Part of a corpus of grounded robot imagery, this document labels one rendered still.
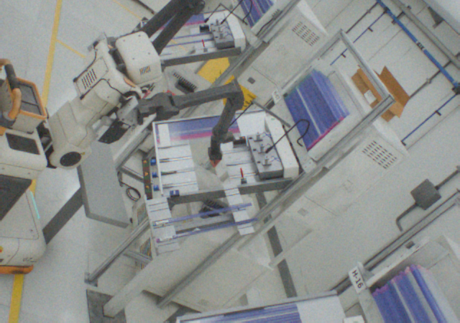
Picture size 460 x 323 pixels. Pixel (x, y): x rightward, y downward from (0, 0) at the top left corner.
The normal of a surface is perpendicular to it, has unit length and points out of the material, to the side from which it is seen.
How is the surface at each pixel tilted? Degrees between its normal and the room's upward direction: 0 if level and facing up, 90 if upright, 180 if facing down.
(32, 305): 0
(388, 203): 90
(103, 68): 82
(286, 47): 90
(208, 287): 90
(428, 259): 90
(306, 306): 45
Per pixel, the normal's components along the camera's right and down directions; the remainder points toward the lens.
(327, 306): -0.04, -0.78
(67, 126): -0.52, -0.29
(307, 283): -0.73, -0.44
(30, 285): 0.66, -0.65
